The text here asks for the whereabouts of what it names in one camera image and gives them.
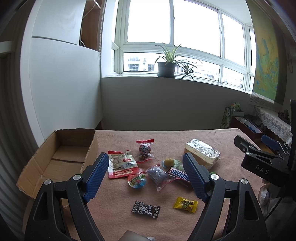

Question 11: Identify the potted spider plant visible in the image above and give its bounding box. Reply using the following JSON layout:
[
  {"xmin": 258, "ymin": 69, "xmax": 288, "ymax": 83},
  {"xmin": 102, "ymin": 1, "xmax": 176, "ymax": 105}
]
[{"xmin": 155, "ymin": 43, "xmax": 184, "ymax": 78}]

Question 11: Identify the white window frame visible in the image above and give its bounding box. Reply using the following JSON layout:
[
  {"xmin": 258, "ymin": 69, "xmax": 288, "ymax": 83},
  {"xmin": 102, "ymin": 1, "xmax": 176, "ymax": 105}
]
[{"xmin": 111, "ymin": 1, "xmax": 255, "ymax": 92}]

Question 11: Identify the brown cardboard box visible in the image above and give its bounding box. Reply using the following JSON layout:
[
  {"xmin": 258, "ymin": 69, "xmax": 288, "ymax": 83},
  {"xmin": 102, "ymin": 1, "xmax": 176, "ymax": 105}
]
[{"xmin": 16, "ymin": 128, "xmax": 99, "ymax": 199}]

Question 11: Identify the white cabinet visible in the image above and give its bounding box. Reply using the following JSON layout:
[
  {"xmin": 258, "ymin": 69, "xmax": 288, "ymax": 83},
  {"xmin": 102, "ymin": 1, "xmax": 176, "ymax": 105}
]
[{"xmin": 20, "ymin": 1, "xmax": 103, "ymax": 146}]

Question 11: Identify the small hanging spider plant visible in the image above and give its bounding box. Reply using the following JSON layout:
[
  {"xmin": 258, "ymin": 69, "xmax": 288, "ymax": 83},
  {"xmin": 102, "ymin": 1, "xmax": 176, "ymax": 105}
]
[{"xmin": 176, "ymin": 60, "xmax": 201, "ymax": 81}]

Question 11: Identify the white slatted radiator cover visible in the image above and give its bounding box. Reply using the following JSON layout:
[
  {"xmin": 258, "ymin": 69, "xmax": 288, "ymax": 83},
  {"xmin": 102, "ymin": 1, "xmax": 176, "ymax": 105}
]
[{"xmin": 1, "ymin": 41, "xmax": 34, "ymax": 240}]

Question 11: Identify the dark plum snack bag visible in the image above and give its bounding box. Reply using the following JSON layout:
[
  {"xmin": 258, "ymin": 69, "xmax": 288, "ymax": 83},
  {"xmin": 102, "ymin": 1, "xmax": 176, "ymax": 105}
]
[{"xmin": 146, "ymin": 165, "xmax": 177, "ymax": 192}]

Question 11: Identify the green yellow wall map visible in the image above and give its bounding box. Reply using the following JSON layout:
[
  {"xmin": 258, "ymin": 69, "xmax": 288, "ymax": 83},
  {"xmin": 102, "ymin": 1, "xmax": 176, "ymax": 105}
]
[{"xmin": 246, "ymin": 1, "xmax": 287, "ymax": 110}]

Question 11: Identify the yellow candy packet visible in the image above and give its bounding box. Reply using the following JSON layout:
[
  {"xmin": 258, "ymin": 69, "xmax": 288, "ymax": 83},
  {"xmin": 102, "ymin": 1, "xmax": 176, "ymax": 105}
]
[{"xmin": 173, "ymin": 196, "xmax": 198, "ymax": 213}]

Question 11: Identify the dark wooden side cabinet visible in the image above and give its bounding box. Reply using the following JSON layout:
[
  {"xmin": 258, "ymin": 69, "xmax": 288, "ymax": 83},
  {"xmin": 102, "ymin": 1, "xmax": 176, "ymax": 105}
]
[{"xmin": 230, "ymin": 116, "xmax": 263, "ymax": 142}]

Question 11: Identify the white gloved right hand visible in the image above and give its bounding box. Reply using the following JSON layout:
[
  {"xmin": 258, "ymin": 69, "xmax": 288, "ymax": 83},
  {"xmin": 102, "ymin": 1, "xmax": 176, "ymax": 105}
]
[{"xmin": 258, "ymin": 184, "xmax": 272, "ymax": 217}]

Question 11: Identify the red dates candy bag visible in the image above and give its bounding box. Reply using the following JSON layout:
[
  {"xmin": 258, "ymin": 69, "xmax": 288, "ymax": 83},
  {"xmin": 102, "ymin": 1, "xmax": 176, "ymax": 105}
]
[{"xmin": 136, "ymin": 138, "xmax": 156, "ymax": 164}]

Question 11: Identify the colourful round jelly cup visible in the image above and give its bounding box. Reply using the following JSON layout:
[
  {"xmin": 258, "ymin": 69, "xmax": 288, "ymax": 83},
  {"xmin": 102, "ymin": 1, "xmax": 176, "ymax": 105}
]
[{"xmin": 127, "ymin": 172, "xmax": 147, "ymax": 189}]

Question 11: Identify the red white snack pouch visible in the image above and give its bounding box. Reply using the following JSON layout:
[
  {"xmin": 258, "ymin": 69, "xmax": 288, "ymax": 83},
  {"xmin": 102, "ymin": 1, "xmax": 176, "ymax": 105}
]
[{"xmin": 107, "ymin": 151, "xmax": 142, "ymax": 179}]

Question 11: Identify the green carton box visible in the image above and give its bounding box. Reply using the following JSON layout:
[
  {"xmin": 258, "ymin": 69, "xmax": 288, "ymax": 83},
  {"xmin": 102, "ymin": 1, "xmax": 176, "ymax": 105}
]
[{"xmin": 220, "ymin": 102, "xmax": 244, "ymax": 129}]

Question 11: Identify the white lace cloth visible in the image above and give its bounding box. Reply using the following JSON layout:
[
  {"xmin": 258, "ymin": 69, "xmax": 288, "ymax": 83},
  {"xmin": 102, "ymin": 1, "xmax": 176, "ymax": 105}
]
[{"xmin": 254, "ymin": 106, "xmax": 292, "ymax": 147}]

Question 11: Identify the black white candy wrapper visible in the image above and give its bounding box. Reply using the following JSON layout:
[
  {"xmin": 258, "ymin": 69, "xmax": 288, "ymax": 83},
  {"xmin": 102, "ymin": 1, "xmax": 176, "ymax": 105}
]
[{"xmin": 132, "ymin": 200, "xmax": 161, "ymax": 219}]

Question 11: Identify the yellow jelly cup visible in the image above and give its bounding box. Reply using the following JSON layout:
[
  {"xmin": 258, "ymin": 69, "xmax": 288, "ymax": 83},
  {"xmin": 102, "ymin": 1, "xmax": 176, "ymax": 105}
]
[{"xmin": 162, "ymin": 158, "xmax": 181, "ymax": 168}]

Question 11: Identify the snickers bar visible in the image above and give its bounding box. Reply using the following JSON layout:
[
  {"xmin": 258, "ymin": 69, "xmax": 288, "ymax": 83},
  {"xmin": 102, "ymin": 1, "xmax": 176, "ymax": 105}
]
[{"xmin": 167, "ymin": 167, "xmax": 192, "ymax": 189}]

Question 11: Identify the wafer biscuit pack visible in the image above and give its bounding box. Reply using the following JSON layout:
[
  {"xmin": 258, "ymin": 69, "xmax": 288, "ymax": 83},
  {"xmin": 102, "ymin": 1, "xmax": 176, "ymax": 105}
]
[{"xmin": 184, "ymin": 139, "xmax": 220, "ymax": 170}]

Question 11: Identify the pink table cloth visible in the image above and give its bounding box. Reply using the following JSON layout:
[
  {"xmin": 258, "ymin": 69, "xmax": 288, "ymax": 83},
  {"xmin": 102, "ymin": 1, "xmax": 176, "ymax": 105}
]
[{"xmin": 22, "ymin": 127, "xmax": 271, "ymax": 241}]

